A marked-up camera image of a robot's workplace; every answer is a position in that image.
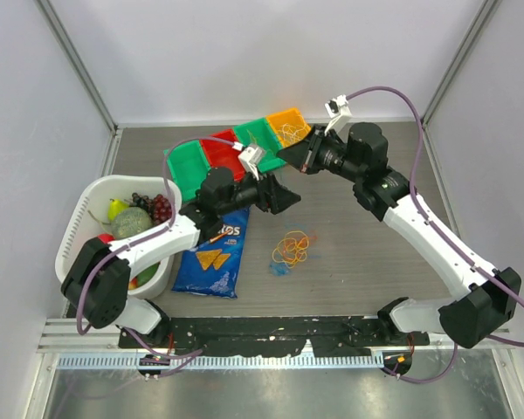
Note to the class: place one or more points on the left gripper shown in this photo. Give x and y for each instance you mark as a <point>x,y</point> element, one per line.
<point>272,202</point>

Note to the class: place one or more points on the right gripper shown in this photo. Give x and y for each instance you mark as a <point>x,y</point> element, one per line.
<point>316,139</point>

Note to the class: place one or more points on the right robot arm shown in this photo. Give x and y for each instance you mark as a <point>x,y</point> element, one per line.
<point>476,307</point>

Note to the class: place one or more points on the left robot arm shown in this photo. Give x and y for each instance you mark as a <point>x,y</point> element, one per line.
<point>97,282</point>

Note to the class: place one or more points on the orange bin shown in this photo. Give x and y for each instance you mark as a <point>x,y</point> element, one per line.
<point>289,126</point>

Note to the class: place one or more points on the right green bin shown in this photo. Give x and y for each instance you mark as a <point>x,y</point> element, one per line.
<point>258,132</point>

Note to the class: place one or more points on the green bin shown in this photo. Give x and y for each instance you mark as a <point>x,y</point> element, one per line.
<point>188,167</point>
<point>258,132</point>

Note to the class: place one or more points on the red bin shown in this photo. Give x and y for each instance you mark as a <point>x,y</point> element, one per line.
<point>220,154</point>

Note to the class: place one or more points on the left green bin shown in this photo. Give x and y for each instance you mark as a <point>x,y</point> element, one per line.
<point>188,167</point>

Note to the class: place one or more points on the blue Doritos chip bag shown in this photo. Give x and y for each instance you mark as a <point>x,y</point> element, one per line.
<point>212,268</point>

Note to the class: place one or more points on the red grapes bunch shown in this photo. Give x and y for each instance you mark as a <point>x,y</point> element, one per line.
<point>158,207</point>

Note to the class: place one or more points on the green melon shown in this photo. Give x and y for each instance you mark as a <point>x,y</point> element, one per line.
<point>130,222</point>

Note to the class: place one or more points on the green lime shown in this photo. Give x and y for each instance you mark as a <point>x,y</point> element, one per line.
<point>143,277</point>

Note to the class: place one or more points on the yellow green pear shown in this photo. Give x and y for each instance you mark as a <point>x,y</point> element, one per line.
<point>116,206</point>

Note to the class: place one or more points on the red apple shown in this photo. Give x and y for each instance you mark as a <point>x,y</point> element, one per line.
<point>105,238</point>

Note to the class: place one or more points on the white fruit basket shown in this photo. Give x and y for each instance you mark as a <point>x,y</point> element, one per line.
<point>96,197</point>

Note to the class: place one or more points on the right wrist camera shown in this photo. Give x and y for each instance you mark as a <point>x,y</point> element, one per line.
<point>338,112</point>

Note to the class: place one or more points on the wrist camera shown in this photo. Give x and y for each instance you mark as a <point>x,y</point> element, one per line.
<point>338,112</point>
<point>249,157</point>

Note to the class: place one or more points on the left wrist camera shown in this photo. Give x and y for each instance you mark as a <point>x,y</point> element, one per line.
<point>249,157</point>

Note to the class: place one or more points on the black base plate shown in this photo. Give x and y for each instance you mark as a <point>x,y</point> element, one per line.
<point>329,336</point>

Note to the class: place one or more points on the right frame post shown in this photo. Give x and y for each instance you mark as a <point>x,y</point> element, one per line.
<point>472,36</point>

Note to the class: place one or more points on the frame post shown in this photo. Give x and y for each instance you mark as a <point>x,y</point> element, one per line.
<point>68,47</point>
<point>472,36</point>

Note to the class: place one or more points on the white slotted cable duct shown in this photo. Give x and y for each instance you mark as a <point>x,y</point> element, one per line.
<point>144,361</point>

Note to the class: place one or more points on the left frame post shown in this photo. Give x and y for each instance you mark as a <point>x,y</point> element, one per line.
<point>68,47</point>

